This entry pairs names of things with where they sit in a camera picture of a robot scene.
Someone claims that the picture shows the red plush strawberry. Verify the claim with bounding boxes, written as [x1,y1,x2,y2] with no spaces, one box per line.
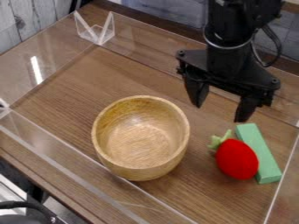
[208,129,259,180]

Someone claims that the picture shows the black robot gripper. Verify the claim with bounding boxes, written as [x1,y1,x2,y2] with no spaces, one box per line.
[175,46,280,123]

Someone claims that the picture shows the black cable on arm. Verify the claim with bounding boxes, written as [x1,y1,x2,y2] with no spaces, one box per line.
[250,24,284,68]

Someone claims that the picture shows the black stand lower left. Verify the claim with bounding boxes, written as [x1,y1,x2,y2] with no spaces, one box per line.
[0,157,75,224]

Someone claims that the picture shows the green rectangular block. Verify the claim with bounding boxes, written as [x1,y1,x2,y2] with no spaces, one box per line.
[236,123,283,185]

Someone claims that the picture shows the clear acrylic tray enclosure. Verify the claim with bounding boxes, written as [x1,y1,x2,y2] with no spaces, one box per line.
[0,16,299,224]

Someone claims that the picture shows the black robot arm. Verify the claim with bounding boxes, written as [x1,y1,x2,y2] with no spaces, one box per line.
[176,0,284,123]

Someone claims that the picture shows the wooden bowl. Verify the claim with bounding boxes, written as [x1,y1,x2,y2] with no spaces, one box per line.
[91,95,191,181]

